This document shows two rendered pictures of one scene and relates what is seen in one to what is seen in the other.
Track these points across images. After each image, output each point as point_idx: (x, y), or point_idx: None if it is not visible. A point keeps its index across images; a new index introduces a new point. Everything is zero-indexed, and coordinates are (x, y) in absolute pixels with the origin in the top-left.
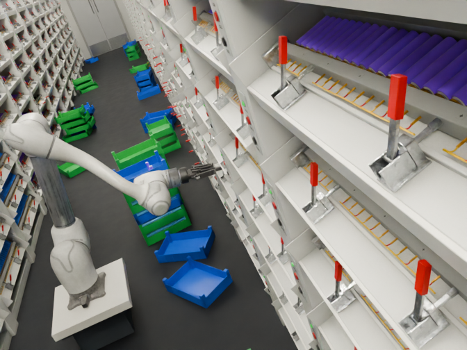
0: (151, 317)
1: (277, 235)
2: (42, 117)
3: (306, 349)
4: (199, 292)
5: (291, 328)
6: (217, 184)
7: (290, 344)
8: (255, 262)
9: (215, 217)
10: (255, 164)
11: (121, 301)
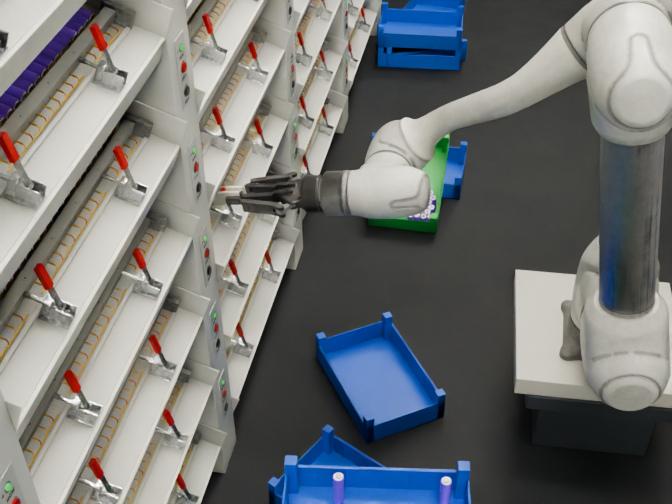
0: (492, 378)
1: None
2: (598, 46)
3: (329, 86)
4: (385, 371)
5: None
6: (218, 345)
7: (313, 225)
8: (268, 304)
9: None
10: None
11: (529, 274)
